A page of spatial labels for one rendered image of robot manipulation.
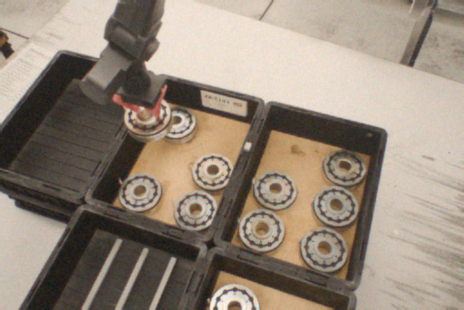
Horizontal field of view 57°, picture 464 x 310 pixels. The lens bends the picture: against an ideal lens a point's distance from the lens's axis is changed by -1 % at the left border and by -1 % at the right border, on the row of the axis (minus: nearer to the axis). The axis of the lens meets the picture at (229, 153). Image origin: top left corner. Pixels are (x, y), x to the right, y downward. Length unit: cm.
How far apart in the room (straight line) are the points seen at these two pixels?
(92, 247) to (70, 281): 9
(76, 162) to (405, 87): 103
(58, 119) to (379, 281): 94
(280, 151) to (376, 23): 183
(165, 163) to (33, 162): 35
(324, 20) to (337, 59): 126
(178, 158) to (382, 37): 187
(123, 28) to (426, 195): 91
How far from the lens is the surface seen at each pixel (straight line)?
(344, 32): 273
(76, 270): 104
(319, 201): 102
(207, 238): 89
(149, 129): 93
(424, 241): 123
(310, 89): 143
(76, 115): 127
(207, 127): 116
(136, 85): 84
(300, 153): 112
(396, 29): 282
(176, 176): 108
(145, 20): 68
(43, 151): 123
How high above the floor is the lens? 176
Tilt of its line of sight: 57 degrees down
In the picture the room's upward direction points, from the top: 3 degrees counter-clockwise
